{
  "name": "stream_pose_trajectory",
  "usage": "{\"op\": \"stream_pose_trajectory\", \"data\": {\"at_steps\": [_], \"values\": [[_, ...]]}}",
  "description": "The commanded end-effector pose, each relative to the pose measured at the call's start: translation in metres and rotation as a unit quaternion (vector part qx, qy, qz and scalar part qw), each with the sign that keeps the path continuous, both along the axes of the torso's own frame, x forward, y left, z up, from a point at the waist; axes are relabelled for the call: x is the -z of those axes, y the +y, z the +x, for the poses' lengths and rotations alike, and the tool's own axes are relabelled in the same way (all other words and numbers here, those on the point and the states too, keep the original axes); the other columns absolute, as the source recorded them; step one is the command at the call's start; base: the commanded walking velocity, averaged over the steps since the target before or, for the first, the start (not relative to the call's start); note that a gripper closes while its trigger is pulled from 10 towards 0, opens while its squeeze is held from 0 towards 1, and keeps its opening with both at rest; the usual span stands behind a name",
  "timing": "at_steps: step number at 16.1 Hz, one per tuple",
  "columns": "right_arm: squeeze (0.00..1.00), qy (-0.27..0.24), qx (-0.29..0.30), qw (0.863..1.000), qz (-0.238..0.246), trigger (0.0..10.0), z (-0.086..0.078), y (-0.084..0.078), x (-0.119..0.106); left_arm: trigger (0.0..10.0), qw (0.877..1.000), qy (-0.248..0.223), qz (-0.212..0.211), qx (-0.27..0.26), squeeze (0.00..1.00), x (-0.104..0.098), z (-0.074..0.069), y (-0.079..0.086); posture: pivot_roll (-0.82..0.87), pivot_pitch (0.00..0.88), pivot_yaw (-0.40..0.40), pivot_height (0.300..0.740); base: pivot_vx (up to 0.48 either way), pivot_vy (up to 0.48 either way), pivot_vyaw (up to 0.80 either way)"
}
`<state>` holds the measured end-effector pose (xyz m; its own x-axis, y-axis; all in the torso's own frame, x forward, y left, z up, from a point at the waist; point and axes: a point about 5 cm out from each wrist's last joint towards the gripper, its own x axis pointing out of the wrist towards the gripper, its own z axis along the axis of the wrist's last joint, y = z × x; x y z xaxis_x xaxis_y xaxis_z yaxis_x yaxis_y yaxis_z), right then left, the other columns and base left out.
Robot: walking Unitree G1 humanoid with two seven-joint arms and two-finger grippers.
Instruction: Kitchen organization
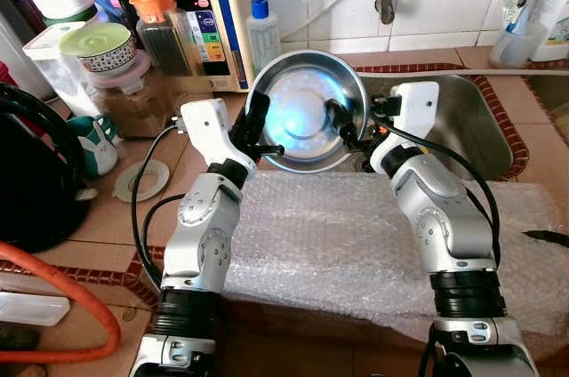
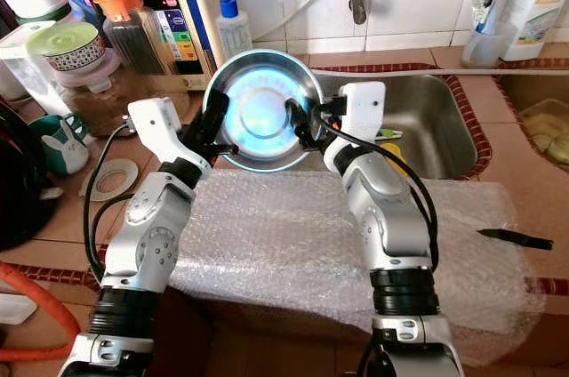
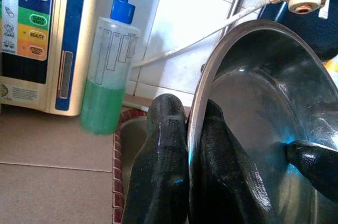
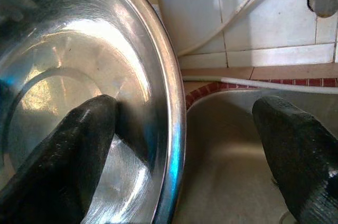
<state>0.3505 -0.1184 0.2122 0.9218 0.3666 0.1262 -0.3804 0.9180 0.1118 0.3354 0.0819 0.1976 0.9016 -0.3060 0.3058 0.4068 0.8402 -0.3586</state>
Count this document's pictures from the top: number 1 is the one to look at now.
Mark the black kitchen appliance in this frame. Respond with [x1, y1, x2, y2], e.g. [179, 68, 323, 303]
[0, 84, 90, 253]

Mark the clear box white lid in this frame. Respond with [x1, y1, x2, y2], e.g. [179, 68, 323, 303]
[22, 23, 99, 116]

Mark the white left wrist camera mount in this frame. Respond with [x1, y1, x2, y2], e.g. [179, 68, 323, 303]
[180, 99, 234, 169]

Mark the glass jar orange lid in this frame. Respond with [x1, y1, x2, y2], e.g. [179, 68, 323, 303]
[127, 0, 210, 120]

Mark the beige water ionizer machine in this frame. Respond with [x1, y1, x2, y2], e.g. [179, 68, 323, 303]
[148, 0, 254, 93]

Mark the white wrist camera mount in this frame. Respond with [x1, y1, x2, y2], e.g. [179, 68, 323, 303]
[389, 82, 441, 151]
[180, 99, 234, 169]

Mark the patterned bowl green lid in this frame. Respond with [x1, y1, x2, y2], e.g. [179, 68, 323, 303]
[58, 23, 136, 73]

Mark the white detergent bottle yellow cap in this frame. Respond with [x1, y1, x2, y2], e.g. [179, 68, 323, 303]
[533, 0, 569, 62]

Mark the orange hose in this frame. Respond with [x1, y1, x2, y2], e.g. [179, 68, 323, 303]
[0, 241, 121, 363]

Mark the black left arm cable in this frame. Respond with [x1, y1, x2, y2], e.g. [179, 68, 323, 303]
[131, 124, 188, 291]

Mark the clear plastic cup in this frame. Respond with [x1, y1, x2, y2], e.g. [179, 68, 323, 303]
[489, 21, 546, 69]

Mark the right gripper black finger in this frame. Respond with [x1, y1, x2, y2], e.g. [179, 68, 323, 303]
[324, 99, 354, 144]

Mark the clear plastic food container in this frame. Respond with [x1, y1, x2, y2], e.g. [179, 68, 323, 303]
[551, 101, 569, 138]

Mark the shiny steel bowl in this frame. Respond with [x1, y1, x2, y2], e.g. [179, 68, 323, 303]
[244, 50, 370, 173]

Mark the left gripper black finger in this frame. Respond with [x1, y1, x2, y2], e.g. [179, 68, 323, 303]
[242, 92, 272, 142]

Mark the glass jar pink lid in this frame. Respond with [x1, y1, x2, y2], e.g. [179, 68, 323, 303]
[87, 51, 179, 138]

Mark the white round ring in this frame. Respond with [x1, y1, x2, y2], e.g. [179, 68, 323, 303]
[114, 159, 170, 203]

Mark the black tape strip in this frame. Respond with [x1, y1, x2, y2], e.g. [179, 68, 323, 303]
[523, 230, 569, 247]

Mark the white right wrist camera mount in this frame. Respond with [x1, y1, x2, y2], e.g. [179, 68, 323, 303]
[389, 82, 441, 151]

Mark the clear bubble wrap sheet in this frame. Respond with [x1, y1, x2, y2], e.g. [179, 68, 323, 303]
[222, 171, 569, 342]

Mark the green soap bottle blue cap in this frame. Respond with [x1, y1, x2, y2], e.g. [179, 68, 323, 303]
[246, 0, 283, 76]

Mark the white plastic box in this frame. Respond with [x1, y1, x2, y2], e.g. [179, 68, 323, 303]
[0, 293, 70, 326]

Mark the green and white mug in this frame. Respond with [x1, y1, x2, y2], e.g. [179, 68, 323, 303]
[67, 113, 121, 178]

